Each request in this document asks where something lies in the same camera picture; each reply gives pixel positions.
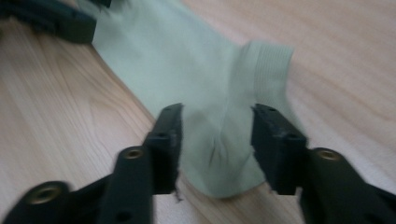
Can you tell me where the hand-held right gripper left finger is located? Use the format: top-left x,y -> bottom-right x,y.
143,103 -> 185,196

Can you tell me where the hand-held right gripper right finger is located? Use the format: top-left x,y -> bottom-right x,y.
250,103 -> 310,197

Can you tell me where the light green sock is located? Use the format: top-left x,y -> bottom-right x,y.
74,0 -> 307,200

